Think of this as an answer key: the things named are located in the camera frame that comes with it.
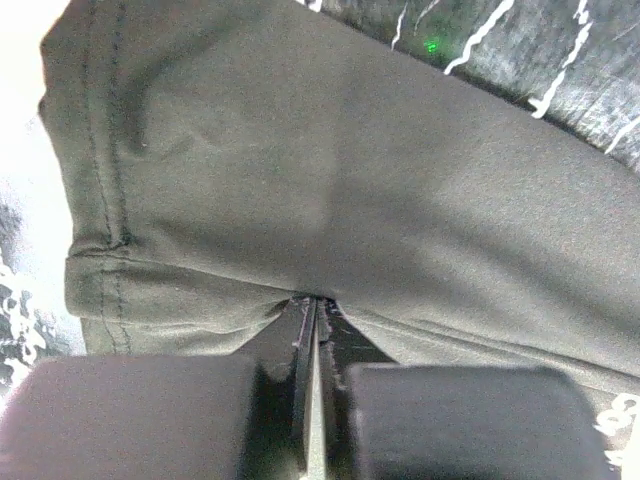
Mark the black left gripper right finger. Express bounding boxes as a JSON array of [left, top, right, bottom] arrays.
[[317, 299, 394, 450]]

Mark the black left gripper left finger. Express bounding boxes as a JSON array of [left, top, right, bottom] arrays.
[[239, 297, 319, 451]]

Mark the black printed t shirt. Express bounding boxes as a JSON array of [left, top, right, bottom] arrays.
[[40, 1, 639, 395]]

